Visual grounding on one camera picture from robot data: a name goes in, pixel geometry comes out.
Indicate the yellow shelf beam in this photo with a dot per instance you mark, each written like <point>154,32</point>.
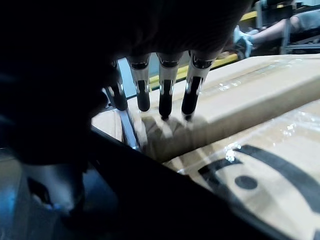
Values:
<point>248,15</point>

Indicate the black plastic housing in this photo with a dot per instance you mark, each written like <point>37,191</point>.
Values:
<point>155,200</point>

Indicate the person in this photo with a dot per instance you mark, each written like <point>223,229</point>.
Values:
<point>272,27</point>

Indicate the grey metal shelf frame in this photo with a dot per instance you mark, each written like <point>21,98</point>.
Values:
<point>287,37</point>

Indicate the cardboard box with black print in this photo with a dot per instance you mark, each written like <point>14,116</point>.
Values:
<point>270,160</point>

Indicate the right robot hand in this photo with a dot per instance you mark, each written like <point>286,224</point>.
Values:
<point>75,50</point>

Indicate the plain brown cardboard box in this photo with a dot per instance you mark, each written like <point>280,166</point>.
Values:
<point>250,95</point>

